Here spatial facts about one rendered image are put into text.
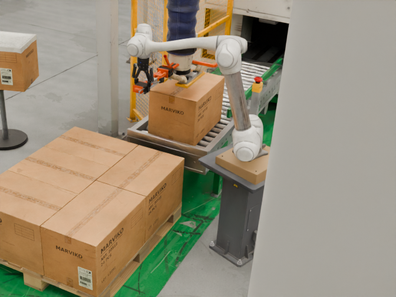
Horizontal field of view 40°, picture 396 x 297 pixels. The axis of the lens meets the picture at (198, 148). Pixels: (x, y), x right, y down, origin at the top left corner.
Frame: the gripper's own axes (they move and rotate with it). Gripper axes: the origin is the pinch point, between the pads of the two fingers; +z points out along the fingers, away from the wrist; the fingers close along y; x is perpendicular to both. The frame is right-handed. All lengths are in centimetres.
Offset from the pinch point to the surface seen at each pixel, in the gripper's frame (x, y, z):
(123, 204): 40, -10, 66
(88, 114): -153, 149, 121
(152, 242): 7, -16, 118
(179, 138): -51, -6, 60
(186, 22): -52, -5, -32
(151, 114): -51, 19, 46
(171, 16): -49, 6, -35
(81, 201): 51, 15, 66
